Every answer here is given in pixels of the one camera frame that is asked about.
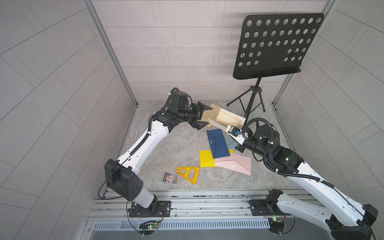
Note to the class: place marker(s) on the circuit board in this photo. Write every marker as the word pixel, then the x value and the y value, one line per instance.
pixel 277 225
pixel 150 225

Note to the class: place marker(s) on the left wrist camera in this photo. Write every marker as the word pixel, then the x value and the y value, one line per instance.
pixel 179 99

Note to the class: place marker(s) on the yellow envelope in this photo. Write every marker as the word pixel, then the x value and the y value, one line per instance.
pixel 207 160

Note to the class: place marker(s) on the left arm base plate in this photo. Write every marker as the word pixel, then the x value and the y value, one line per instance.
pixel 160 209

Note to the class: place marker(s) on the left circuit board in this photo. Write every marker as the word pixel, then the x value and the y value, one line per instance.
pixel 150 225

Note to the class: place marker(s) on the light teal envelope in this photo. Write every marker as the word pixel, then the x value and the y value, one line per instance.
pixel 231 143

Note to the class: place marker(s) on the aluminium rail frame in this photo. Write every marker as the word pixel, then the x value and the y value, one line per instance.
pixel 229 204

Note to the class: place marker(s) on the black perforated music stand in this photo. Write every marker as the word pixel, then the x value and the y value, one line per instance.
pixel 273 45

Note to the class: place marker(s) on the right circuit board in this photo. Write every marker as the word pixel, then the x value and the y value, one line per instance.
pixel 277 225

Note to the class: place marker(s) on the yellow triangle ruler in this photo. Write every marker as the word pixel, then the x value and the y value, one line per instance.
pixel 189 173

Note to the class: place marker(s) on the pink envelope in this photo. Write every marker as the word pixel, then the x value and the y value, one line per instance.
pixel 234 162

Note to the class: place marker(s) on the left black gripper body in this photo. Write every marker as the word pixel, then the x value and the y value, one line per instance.
pixel 193 114

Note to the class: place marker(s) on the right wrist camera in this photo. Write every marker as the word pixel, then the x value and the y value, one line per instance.
pixel 237 134

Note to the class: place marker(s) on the navy blue envelope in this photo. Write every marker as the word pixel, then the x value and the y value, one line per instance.
pixel 218 144

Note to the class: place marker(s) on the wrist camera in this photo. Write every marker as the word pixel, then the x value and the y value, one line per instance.
pixel 237 134
pixel 179 99

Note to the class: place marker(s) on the colourful picture card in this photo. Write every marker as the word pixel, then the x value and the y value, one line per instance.
pixel 170 178

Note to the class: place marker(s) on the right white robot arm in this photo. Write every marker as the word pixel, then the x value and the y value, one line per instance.
pixel 339 215

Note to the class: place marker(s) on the kraft tan envelope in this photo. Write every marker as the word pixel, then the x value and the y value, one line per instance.
pixel 211 113

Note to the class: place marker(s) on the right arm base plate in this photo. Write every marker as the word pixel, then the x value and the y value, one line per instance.
pixel 263 208

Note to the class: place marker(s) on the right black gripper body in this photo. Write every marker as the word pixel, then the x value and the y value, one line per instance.
pixel 252 144

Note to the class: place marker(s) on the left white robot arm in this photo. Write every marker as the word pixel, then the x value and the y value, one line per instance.
pixel 122 174

